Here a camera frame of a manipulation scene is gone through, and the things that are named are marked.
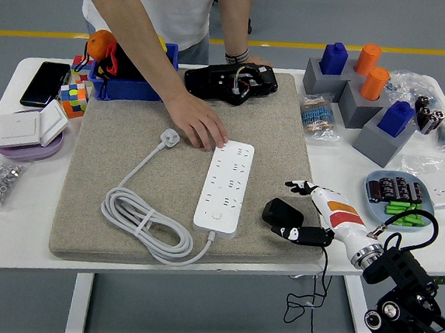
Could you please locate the person's right hand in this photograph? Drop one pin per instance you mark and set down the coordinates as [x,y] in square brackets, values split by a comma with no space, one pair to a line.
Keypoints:
[199,121]

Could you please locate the person's left hand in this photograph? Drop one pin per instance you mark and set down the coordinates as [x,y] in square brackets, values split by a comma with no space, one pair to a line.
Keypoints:
[260,60]

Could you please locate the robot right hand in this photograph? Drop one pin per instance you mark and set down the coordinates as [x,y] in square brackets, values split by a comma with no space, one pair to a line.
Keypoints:
[342,220]

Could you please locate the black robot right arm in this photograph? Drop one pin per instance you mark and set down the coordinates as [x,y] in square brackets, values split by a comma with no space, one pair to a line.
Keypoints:
[401,264]

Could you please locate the person's right forearm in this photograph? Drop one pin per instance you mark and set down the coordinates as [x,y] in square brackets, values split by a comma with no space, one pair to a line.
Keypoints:
[140,38]

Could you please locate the person's left forearm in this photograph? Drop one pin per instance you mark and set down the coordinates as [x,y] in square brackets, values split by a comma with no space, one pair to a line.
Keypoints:
[233,15]

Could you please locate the person's wristband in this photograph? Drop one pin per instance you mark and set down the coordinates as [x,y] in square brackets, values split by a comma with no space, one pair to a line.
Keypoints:
[236,56]

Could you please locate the light blue plate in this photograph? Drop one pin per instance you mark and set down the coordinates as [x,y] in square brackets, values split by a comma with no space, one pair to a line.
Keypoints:
[374,211]

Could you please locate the black open electronic housing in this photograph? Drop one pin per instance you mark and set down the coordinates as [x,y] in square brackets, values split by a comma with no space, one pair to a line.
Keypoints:
[206,83]

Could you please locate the green battery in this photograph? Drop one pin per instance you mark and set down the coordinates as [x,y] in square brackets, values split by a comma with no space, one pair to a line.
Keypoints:
[395,210]
[398,204]
[410,209]
[416,222]
[419,209]
[398,223]

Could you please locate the grey holder block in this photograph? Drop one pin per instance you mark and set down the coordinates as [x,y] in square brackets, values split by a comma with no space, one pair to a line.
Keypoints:
[354,112]
[311,82]
[376,145]

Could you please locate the grey-brown mat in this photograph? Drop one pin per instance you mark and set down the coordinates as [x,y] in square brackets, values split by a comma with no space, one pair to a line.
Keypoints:
[130,147]

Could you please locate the blue square peg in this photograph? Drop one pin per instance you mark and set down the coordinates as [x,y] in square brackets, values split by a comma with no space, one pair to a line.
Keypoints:
[396,119]
[333,59]

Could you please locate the clear plastic bag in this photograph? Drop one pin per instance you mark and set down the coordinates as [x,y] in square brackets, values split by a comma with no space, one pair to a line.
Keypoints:
[413,163]

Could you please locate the blue plastic bin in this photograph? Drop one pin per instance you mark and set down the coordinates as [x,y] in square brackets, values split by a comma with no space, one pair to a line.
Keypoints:
[112,88]

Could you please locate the orange cylinder peg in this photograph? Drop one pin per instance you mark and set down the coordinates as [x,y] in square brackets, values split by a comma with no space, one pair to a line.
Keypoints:
[374,84]
[367,60]

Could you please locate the orange fruit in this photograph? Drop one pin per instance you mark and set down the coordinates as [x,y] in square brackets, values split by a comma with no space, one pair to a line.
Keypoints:
[100,43]

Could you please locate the colourful puzzle cube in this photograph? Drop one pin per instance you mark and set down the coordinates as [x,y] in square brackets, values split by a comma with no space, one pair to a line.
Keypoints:
[79,64]
[74,101]

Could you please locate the bundle of dark capacitors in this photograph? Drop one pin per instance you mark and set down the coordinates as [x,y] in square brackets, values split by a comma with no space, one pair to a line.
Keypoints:
[429,116]

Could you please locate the black smartphone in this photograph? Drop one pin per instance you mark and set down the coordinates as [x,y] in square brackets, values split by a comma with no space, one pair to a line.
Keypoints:
[44,82]

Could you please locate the purple tray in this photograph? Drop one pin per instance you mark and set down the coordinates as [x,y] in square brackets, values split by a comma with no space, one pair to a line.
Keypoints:
[28,153]

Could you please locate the white wall socket panel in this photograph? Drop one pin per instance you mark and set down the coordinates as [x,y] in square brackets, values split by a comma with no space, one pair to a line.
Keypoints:
[444,191]

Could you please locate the small white wall switch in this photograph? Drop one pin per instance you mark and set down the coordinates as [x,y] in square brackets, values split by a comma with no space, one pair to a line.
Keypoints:
[53,122]

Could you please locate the large white wall switch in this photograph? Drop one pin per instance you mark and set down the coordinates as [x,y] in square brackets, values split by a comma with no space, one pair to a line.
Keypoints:
[19,129]

